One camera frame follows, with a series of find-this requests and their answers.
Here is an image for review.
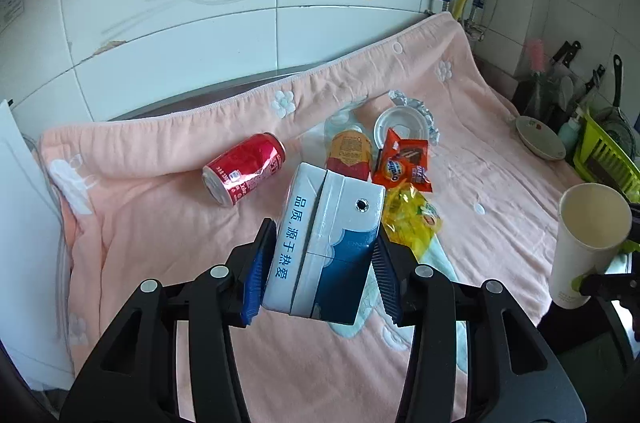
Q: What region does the pink handled brush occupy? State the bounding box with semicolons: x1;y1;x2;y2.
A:
525;39;544;75

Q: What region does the crumpled silver foil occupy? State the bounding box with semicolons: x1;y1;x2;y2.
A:
389;90;441;145

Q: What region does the white paper cup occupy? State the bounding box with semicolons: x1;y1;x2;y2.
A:
550;183;634;310

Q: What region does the green plastic dish rack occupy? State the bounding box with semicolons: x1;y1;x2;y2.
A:
572;106;640;204

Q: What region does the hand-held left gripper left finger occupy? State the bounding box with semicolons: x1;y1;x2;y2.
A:
60;218;278;423

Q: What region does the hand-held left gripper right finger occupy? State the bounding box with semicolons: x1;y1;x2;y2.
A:
370;225;588;423

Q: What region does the white plastic lid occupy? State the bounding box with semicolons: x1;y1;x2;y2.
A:
374;106;432;149

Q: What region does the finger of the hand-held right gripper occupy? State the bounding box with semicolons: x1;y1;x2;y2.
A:
580;270;640;301
625;202;640;251

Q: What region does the metal mesh strainer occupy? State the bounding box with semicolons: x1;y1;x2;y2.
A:
595;106;637;140

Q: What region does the black handled knife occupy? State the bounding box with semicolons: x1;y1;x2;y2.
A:
550;40;582;70
582;63;607;97

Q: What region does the teal soap bottle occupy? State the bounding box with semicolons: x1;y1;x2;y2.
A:
557;110;584;155

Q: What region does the white ceramic dish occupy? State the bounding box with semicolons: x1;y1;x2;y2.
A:
515;116;566;162

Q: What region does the clear bottle with orange label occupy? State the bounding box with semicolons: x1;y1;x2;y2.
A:
324;100;374;182

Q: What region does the orange snack packet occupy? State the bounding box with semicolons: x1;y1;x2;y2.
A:
371;128;433;194

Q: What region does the metal water valve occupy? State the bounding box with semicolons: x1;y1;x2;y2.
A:
462;18;487;42

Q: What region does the red soda can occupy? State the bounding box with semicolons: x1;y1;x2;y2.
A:
201;132;287;208

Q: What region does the blue and white drink carton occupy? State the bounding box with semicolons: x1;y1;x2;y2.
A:
261;162;387;326

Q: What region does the pink flowered blanket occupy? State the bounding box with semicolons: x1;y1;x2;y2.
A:
37;10;587;423

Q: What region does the black handled ladle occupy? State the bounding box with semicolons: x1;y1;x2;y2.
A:
612;54;627;110

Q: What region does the yellow plastic wrapper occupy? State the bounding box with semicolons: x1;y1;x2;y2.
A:
380;183;443;255

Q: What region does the white microwave oven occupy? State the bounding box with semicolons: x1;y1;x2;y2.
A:
0;99;76;378

